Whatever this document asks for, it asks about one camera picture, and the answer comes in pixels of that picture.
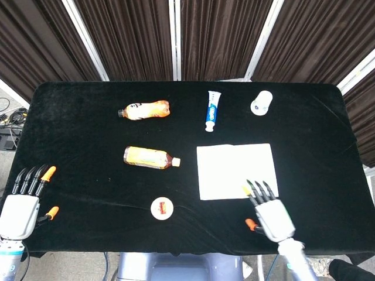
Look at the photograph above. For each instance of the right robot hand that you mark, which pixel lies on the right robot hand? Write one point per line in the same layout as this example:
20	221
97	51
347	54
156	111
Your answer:
274	219

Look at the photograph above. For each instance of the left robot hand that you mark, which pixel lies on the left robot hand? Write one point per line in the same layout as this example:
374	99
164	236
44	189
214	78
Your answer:
19	210

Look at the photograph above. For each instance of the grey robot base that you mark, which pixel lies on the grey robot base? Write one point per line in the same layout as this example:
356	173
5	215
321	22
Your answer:
178	267

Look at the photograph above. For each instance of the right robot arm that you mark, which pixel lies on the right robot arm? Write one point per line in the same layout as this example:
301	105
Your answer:
297	259

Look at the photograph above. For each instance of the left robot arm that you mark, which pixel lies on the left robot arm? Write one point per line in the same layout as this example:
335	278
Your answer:
10	257

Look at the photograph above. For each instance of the black velvet tablecloth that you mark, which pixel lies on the black velvet tablecloth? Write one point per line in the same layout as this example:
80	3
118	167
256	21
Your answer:
88	164

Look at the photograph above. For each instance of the round white lid red label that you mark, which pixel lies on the round white lid red label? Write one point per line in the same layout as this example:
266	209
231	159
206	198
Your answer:
161	208

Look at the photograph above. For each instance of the white cylindrical bottle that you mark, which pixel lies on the white cylindrical bottle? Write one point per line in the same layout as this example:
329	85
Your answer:
261	103

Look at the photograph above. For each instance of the white blue toothpaste tube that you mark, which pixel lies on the white blue toothpaste tube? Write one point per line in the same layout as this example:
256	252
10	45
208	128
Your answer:
213	111

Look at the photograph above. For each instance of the tea bottle with beige cap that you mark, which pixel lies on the tea bottle with beige cap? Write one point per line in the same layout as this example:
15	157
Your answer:
149	158

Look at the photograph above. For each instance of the orange soda bottle black cap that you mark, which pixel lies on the orange soda bottle black cap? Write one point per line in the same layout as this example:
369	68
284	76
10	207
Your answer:
145	110

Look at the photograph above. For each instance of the dark brown curtain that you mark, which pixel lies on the dark brown curtain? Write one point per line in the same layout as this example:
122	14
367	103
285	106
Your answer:
222	35

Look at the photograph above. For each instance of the white metal frame post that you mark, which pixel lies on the white metal frame post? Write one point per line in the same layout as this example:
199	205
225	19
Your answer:
85	39
175	39
356	71
259	41

